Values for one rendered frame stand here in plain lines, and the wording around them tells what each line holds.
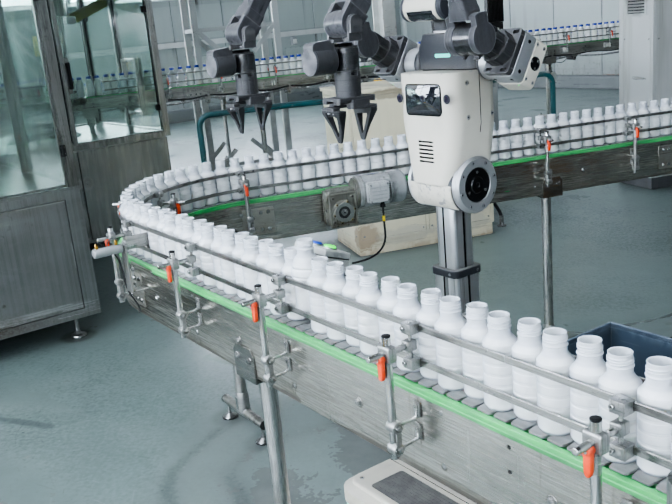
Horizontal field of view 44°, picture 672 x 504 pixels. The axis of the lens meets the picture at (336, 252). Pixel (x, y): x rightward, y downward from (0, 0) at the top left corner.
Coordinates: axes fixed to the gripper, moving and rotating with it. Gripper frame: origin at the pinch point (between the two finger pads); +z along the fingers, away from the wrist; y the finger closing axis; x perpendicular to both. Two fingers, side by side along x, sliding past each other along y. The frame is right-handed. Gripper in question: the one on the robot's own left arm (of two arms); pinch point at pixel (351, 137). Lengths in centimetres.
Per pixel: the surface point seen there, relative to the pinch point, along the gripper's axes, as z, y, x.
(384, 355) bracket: 33, -25, -41
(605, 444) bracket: 32, -23, -87
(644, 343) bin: 47, 39, -48
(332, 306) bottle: 32.2, -17.2, -12.9
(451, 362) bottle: 34, -16, -48
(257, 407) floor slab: 140, 50, 160
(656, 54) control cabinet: 21, 513, 281
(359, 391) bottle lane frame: 47, -19, -24
